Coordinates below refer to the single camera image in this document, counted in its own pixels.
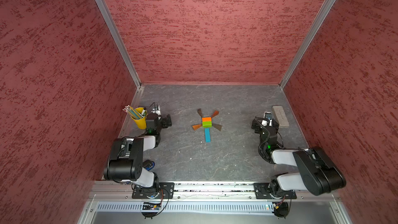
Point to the orange rectangular block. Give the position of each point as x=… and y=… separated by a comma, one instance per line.
x=206, y=119

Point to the aluminium corner post right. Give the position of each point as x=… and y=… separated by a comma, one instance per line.
x=315, y=26

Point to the green rectangular block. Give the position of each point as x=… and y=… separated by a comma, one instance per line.
x=207, y=124

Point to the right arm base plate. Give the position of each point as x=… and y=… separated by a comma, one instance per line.
x=271, y=191

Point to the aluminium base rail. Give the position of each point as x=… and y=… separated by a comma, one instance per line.
x=233, y=191

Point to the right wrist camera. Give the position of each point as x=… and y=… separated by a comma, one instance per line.
x=268, y=119

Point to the yellow pen cup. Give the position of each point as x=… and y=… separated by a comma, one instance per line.
x=141, y=124

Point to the grey whiteboard eraser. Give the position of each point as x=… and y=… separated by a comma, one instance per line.
x=280, y=116

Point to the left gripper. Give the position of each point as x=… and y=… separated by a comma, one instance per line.
x=166, y=124

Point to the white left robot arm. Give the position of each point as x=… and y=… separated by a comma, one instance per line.
x=125, y=162

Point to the bundle of pencils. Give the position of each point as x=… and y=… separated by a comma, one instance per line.
x=135, y=114

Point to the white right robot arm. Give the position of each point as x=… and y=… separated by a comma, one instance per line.
x=317, y=173

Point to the red-orange triangular block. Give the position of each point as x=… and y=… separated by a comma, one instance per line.
x=215, y=113

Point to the perforated cable duct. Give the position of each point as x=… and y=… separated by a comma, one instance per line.
x=256, y=208

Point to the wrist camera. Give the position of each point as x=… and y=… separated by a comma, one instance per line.
x=268, y=119
x=156, y=109

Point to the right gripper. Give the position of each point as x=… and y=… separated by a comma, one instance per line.
x=256, y=125

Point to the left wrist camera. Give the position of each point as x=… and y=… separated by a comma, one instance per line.
x=156, y=109

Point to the orange triangular block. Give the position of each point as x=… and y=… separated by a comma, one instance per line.
x=196, y=127

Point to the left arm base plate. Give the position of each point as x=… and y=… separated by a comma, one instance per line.
x=162, y=190

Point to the aluminium corner post left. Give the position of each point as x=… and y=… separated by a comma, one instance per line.
x=104, y=10

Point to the blue stapler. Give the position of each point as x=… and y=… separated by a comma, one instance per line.
x=148, y=165

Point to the dark brown triangular block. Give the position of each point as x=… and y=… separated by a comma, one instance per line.
x=200, y=112

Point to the aluminium corner post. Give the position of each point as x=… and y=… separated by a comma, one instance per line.
x=315, y=26
x=104, y=10

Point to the teal block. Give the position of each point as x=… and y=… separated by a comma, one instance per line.
x=207, y=135

